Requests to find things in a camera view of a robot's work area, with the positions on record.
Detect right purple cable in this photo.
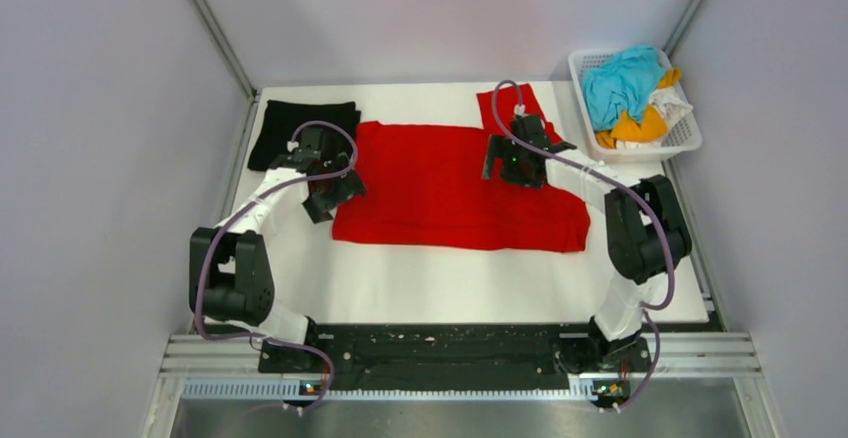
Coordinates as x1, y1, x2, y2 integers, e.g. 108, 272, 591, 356
490, 79, 677, 413

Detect light blue t shirt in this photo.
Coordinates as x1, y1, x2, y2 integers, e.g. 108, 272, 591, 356
581, 45, 666, 131

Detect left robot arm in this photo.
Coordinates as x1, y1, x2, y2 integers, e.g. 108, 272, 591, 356
189, 120, 366, 376

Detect red t shirt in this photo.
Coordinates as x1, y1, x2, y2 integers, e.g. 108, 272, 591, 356
332, 83, 591, 253

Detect orange t shirt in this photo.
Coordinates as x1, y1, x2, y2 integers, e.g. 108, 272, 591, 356
594, 68, 693, 150

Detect white plastic laundry basket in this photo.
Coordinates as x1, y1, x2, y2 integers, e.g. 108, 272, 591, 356
568, 49, 702, 164

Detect aluminium frame rail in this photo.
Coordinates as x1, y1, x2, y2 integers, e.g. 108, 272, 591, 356
158, 333, 762, 401

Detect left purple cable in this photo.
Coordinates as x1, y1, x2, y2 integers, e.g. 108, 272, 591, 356
195, 120, 360, 416

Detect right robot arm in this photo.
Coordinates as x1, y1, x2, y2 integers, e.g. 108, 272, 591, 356
482, 115, 692, 374

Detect white t shirt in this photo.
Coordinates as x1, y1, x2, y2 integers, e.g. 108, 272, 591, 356
611, 87, 693, 150

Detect purple cable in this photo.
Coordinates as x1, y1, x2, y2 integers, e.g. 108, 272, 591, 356
490, 79, 677, 413
195, 120, 360, 416

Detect folded black t shirt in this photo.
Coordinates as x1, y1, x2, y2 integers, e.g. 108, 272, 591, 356
247, 100, 361, 172

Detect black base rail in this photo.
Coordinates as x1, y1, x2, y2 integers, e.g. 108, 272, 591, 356
258, 324, 652, 392

